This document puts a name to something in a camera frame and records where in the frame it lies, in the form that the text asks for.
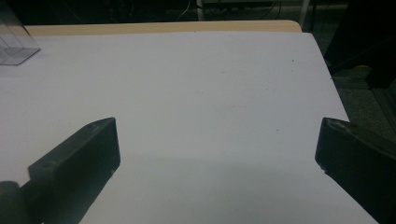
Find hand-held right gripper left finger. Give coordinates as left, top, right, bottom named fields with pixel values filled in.
left=27, top=117, right=121, bottom=224

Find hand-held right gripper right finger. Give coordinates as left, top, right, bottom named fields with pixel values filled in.
left=315, top=117, right=396, bottom=224

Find clear acrylic organizer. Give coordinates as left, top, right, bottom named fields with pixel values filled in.
left=0, top=0, right=41, bottom=66

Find black curtain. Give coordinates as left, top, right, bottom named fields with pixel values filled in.
left=323, top=0, right=396, bottom=90

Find white table sheet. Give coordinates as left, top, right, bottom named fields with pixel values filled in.
left=0, top=31, right=379, bottom=224

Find white desk leg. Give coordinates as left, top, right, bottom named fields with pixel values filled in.
left=299, top=0, right=311, bottom=28
left=195, top=0, right=205, bottom=21

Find white floor cable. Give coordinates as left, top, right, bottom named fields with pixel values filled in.
left=176, top=0, right=192, bottom=22

